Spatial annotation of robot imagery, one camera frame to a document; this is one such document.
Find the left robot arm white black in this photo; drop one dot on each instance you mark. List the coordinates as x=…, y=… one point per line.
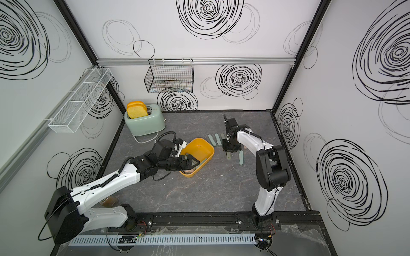
x=70, y=211

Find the white mesh wall shelf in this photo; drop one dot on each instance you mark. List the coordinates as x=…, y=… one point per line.
x=81, y=100

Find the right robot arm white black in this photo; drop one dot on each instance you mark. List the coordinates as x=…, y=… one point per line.
x=271, y=165

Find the yellow toast slice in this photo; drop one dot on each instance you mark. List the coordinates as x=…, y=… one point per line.
x=137, y=111
x=136, y=103

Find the yellow storage box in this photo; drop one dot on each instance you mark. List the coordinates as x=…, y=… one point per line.
x=201, y=150

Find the aluminium wall rail back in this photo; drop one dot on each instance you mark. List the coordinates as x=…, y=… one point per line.
x=197, y=61

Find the black wire wall basket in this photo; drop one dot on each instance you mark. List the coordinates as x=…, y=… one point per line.
x=169, y=73

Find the yellow toast slice front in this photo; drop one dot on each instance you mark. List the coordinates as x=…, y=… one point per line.
x=137, y=111

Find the white slotted cable duct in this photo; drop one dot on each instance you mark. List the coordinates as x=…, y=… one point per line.
x=170, y=239

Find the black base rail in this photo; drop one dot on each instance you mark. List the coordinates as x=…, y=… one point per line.
x=242, y=220

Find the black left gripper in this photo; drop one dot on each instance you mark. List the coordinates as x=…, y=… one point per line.
x=188, y=165

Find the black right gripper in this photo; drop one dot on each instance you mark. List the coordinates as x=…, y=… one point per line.
x=226, y=149

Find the black corner frame post left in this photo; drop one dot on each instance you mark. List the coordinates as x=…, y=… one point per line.
x=86, y=47

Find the black corner frame post right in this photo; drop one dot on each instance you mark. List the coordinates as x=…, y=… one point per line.
x=308, y=38

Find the yellow toast slice rear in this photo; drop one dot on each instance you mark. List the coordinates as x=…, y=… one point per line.
x=136, y=103

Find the black corner frame post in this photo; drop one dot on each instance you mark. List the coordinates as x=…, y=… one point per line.
x=86, y=47
x=308, y=38

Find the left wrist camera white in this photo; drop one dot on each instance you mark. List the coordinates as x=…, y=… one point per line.
x=180, y=144

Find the grey green fruit knife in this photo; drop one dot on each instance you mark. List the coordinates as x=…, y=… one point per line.
x=218, y=139

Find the mint knife lone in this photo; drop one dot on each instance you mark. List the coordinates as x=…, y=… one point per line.
x=241, y=157

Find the mint knife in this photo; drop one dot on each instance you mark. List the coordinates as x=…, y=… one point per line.
x=212, y=140

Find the aluminium wall rail left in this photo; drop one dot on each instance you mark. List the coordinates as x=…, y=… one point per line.
x=13, y=165

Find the mint green toaster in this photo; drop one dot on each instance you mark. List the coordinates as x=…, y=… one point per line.
x=152, y=123

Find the aluminium wall rail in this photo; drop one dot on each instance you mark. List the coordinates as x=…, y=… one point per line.
x=197, y=61
x=13, y=165

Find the pink fruit knife in box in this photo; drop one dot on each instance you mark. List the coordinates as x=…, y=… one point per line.
x=188, y=173

